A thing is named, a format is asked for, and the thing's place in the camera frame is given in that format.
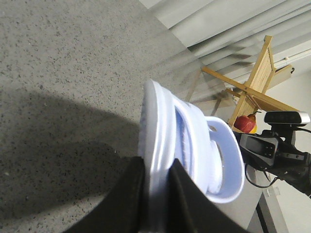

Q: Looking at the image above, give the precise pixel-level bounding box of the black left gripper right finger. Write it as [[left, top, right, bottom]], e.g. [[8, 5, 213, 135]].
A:
[[167, 159, 247, 233]]

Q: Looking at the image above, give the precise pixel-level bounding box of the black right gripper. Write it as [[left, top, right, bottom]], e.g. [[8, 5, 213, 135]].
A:
[[239, 133, 295, 170]]

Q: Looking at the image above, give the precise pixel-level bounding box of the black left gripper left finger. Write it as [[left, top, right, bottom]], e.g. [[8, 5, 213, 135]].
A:
[[63, 157, 145, 233]]

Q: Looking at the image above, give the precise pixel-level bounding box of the light blue slipper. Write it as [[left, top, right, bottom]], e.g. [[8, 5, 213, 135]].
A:
[[205, 116, 244, 204], [138, 80, 211, 233]]

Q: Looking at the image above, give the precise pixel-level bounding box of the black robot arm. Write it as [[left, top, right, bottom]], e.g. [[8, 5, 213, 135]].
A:
[[68, 130, 311, 233]]

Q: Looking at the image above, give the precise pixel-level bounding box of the yellow fruit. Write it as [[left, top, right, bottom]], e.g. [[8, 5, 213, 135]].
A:
[[249, 123, 257, 134]]

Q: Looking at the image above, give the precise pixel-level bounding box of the red apple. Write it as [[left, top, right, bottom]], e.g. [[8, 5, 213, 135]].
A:
[[234, 115, 256, 133]]

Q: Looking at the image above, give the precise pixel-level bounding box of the wooden folding rack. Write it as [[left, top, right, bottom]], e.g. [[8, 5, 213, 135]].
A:
[[201, 35, 297, 132]]

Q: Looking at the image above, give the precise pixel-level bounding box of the pale pleated curtain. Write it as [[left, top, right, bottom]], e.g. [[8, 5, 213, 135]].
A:
[[143, 0, 311, 77]]

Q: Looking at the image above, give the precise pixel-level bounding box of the black cable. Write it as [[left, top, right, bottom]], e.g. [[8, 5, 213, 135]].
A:
[[244, 164, 280, 189]]

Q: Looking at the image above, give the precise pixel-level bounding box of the grey depth camera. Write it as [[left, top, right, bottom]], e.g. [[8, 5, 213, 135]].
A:
[[264, 111, 311, 126]]

